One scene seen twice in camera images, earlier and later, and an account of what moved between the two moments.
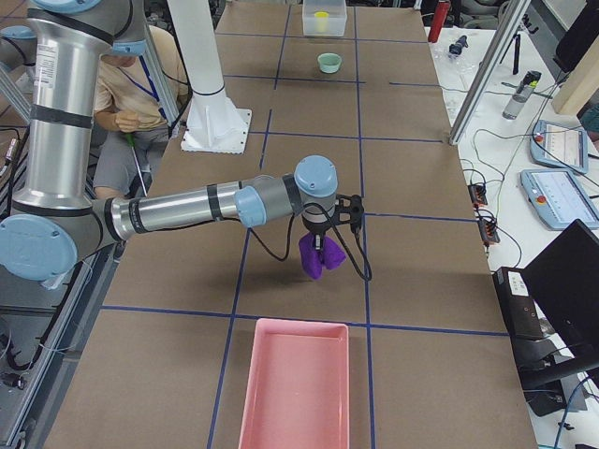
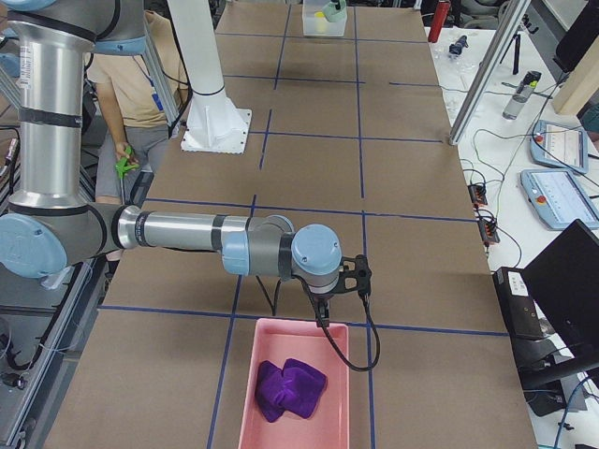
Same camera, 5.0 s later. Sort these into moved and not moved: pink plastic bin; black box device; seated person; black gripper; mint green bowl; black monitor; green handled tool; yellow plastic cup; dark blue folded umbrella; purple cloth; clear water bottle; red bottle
Moved: black gripper; green handled tool; mint green bowl; purple cloth
Not moved: dark blue folded umbrella; red bottle; clear water bottle; black box device; black monitor; seated person; pink plastic bin; yellow plastic cup
